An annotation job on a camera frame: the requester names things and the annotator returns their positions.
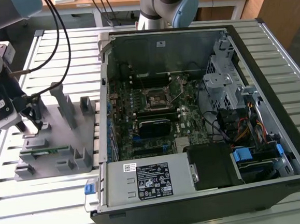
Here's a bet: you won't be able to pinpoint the green motherboard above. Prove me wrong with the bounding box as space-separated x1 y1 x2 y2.
105 70 212 163

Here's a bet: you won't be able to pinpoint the green RAM stick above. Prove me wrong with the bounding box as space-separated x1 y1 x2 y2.
31 146 71 157

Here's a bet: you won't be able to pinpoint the coloured power wire bundle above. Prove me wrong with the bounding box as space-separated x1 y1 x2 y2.
227 100 272 149

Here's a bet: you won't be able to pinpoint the silver metal handle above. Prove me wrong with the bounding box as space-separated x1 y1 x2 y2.
189 162 200 185

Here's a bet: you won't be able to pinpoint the silver chipset heatsink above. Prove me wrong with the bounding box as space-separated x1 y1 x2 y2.
175 137 190 152

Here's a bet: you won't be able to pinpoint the CPU socket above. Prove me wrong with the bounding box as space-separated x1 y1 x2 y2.
144 86 174 112

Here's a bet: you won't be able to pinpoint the grey parts rack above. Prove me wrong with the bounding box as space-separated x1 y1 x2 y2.
7 79 103 182

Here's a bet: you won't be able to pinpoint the black PC case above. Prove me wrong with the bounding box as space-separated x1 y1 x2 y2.
75 16 300 224

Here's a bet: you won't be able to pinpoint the RAM slot white clips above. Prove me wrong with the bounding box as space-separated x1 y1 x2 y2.
137 116 182 123
129 72 171 80
136 111 181 118
130 78 172 86

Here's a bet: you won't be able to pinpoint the grey power supply unit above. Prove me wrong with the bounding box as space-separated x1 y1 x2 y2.
93 154 201 208

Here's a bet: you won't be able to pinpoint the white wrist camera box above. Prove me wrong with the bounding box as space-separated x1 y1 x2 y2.
0 91 23 130

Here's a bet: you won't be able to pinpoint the black graphics card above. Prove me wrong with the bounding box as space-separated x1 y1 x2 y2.
137 117 173 140

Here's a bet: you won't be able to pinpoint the black expansion slot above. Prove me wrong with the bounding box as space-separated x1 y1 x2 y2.
132 146 167 157

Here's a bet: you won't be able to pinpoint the black plastic cover box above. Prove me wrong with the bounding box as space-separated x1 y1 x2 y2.
185 140 244 192

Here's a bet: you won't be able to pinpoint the metal drive cage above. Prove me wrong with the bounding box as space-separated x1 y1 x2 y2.
200 37 247 113

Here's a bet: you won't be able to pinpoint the blue case latch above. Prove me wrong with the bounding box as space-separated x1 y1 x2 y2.
84 182 95 198

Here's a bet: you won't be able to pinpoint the blue disk carrier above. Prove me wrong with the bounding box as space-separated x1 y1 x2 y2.
232 147 253 165
274 144 284 160

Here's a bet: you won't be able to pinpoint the metal socket cover frame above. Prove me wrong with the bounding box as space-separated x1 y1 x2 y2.
166 75 191 103

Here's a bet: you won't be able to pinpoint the wooden cabinet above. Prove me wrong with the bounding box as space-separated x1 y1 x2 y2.
239 0 300 55

